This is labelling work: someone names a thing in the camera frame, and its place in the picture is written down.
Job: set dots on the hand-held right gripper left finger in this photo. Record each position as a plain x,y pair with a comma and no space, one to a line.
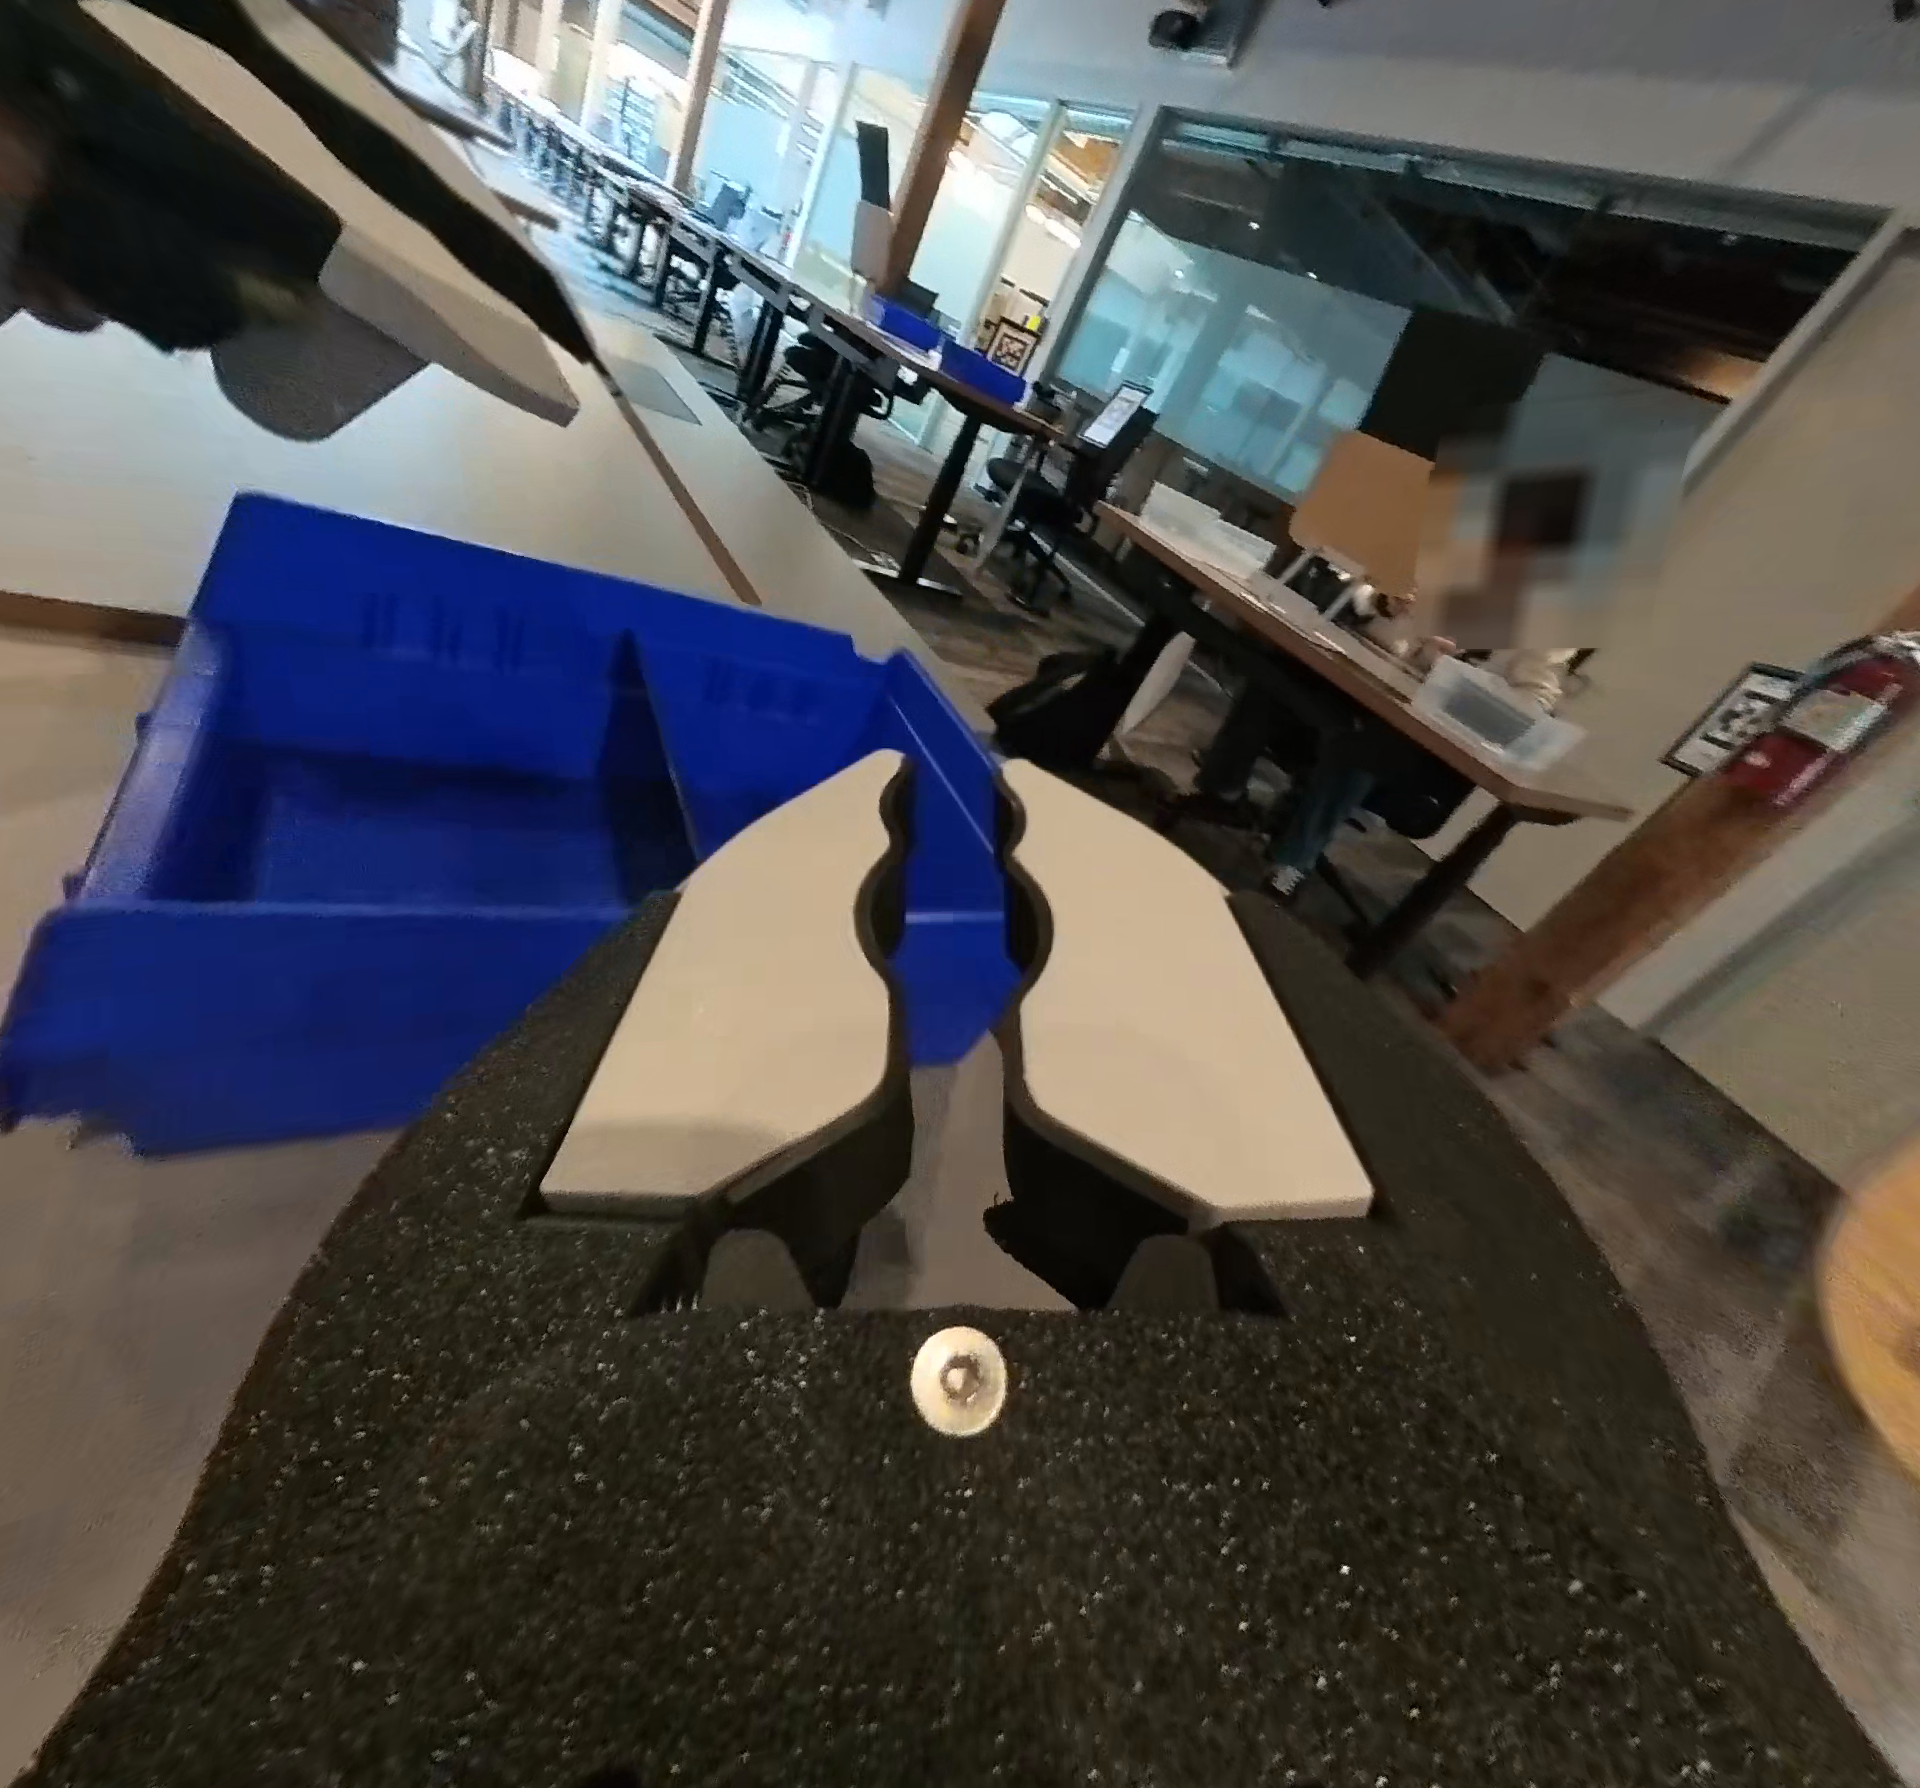
719,1038

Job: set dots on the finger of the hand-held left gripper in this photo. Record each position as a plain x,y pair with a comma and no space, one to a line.
345,213

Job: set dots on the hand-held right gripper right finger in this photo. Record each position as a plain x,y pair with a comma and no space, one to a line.
1170,1038

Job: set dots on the blue plastic bin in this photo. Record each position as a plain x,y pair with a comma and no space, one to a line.
375,842

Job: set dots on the black bag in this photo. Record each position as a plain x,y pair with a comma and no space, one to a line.
1066,710

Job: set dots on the white desk side panel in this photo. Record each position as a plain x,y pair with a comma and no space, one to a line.
1162,669

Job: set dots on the office desk with black legs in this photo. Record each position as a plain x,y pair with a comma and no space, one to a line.
1350,679

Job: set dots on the clear plastic container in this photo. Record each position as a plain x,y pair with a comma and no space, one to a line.
1500,715

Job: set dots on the black office chair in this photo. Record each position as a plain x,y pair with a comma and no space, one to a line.
1072,499

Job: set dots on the cardboard box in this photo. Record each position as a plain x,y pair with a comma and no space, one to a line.
1358,513

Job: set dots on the wooden pillar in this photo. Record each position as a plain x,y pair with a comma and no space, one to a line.
960,93

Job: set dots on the small blue storage bin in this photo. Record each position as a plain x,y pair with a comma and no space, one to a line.
960,363

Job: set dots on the framed picture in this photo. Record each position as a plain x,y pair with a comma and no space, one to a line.
1724,723

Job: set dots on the long wooden office desk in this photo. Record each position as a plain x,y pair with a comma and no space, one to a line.
1006,410

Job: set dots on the red fire extinguisher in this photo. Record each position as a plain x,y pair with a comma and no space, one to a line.
1824,715

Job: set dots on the glass office partition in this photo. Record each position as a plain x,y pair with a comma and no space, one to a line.
1200,289

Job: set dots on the wooden display board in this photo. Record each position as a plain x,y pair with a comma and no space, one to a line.
1883,1308

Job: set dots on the dark wooden corner post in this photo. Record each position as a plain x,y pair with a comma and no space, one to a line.
1591,917

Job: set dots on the security camera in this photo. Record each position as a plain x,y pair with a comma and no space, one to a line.
1174,30

